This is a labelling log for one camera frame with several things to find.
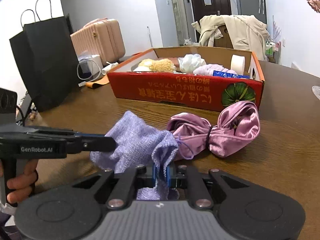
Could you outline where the lilac woven pouch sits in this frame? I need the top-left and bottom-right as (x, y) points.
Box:
(90, 111), (180, 200)

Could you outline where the blue tissue pack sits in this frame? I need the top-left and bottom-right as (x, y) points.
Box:
(213, 70), (249, 79)

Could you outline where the lilac fluffy plush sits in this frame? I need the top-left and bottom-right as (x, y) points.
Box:
(193, 64), (236, 76)

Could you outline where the person's left hand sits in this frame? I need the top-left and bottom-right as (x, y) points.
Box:
(7, 159), (39, 204)

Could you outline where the orange pouch on table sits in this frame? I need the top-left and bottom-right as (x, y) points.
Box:
(85, 75), (110, 89)

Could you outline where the pink satin cloth bundle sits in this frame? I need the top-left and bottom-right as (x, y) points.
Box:
(167, 101), (260, 160)

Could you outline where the red orange cardboard box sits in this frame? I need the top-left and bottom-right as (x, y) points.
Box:
(107, 47), (265, 112)

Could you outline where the black paper shopping bag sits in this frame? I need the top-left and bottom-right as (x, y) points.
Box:
(9, 9), (80, 112)

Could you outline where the yellow plush toy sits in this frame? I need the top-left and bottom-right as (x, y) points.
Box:
(135, 59), (176, 72)

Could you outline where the pink hard suitcase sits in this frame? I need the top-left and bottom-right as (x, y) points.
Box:
(71, 18), (125, 66)

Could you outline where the white tape roll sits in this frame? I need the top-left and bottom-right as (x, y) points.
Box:
(231, 55), (245, 75)

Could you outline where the white dog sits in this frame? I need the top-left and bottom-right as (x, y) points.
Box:
(183, 38), (199, 47)

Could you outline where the beige coat on chair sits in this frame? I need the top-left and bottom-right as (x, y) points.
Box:
(191, 15), (270, 61)

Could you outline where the white charger box with cable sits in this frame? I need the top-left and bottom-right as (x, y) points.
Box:
(76, 55), (103, 87)

